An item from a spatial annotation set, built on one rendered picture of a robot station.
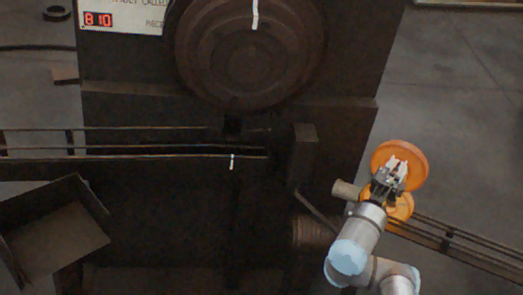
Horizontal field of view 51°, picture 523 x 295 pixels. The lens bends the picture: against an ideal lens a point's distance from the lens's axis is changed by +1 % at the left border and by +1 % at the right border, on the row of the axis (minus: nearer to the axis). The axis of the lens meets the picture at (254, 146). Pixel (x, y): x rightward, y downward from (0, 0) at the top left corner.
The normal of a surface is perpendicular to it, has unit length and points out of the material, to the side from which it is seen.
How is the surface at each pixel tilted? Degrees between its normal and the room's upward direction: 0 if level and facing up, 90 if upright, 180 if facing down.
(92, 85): 0
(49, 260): 5
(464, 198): 0
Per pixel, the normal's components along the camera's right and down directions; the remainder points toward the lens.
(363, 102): 0.13, -0.76
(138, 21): 0.08, 0.65
